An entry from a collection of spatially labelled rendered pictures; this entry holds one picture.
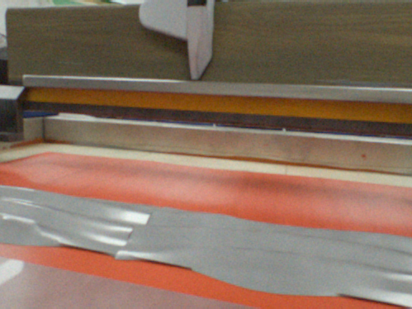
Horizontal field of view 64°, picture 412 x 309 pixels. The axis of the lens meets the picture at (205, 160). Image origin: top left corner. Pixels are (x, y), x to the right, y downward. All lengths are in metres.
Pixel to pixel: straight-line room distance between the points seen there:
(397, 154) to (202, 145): 0.21
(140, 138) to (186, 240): 0.27
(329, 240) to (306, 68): 0.14
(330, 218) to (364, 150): 0.17
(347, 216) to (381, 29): 0.14
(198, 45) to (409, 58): 0.15
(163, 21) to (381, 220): 0.22
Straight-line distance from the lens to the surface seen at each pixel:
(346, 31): 0.28
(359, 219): 0.24
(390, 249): 0.18
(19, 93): 0.37
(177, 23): 0.28
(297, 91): 0.26
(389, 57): 0.28
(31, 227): 0.19
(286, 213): 0.23
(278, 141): 0.38
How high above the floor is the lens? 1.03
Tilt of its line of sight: 11 degrees down
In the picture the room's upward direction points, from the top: 3 degrees clockwise
